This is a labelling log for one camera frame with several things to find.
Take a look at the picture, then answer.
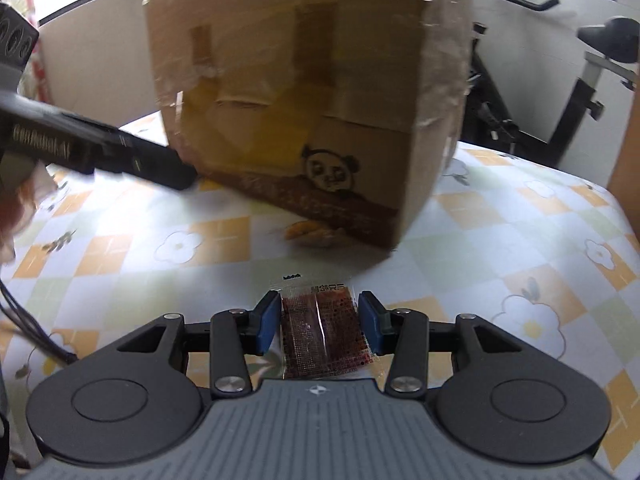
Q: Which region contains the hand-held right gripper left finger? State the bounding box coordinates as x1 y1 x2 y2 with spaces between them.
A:
116 289 282 400

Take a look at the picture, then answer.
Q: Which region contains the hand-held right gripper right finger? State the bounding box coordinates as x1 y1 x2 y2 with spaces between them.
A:
357 289 524 401

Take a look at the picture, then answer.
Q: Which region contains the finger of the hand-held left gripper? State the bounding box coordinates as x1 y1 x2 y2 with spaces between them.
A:
67 113 199 191

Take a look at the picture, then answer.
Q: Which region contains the small clear dark red packet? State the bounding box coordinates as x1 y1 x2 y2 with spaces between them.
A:
269 277 387 380

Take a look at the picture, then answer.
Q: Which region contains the cardboard box with plastic liner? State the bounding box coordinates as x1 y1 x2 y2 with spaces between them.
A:
143 0 474 252

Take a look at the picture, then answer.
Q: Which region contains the person's left hand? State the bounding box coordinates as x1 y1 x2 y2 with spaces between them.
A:
0 169 57 264

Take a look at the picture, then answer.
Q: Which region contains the red striped cloth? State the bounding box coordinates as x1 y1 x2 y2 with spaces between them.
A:
19 42 52 107

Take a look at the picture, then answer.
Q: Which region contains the checkered floral tablecloth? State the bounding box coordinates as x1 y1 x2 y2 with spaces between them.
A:
0 110 640 480

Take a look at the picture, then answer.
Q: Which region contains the small orange snack packet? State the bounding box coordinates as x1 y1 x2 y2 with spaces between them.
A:
281 219 347 249

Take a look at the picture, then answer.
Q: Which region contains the wooden board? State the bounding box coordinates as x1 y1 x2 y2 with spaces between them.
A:
607 127 640 252

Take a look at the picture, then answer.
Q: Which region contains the black exercise bike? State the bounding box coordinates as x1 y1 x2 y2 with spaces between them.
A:
459 0 640 169

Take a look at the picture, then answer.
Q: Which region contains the black cable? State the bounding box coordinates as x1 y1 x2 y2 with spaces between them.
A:
0 279 77 367

